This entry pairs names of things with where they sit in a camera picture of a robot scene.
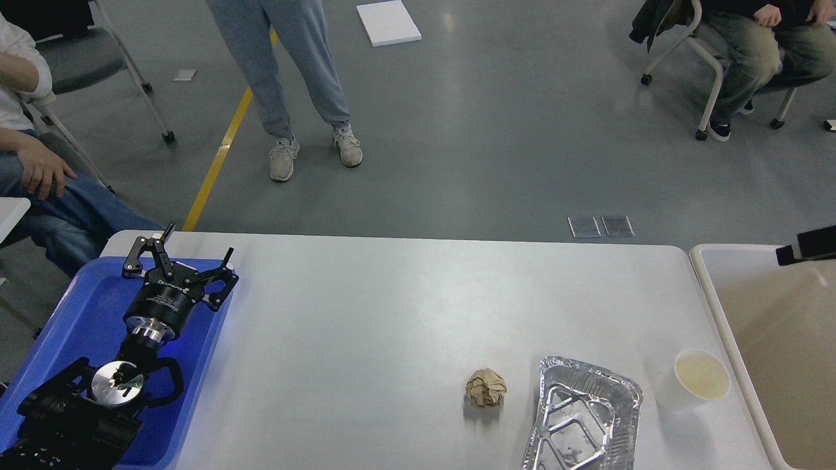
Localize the blue plastic tray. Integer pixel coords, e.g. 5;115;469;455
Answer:
1;257;228;469

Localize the yellow floor tape line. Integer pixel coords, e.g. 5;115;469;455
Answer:
181;29;280;232

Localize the grey chair at left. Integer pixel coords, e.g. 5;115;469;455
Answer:
2;1;176;191

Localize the seated person in green pants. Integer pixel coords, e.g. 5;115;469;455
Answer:
701;1;835;142

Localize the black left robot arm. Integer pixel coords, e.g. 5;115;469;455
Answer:
2;226;239;469

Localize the white chair at right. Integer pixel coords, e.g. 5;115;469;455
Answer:
630;1;786;142

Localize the crumpled brown paper ball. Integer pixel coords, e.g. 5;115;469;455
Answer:
465;368;507;409

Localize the clear floor plate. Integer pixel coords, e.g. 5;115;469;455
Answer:
567;216;602;239
601;215;635;238

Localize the beige plastic bin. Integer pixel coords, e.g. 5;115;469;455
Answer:
690;244;835;469

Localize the white board on floor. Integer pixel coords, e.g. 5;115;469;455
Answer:
356;1;422;47

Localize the standing person in grey pants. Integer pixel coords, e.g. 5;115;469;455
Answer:
206;0;364;182

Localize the white side table corner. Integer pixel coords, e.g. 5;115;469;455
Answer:
0;197;31;243

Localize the white paper cup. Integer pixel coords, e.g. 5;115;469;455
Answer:
656;349;731;413

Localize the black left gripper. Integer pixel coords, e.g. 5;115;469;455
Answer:
122;223;239;341

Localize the left clear floor plate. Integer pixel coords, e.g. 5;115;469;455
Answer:
567;216;602;239

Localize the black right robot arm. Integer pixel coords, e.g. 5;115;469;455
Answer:
775;225;836;266

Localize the right clear floor plate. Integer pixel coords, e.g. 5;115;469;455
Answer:
601;215;635;238

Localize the aluminium foil tray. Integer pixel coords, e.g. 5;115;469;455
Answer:
522;355;644;469

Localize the seated person in blue jeans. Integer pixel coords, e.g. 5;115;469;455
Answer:
1;19;161;277

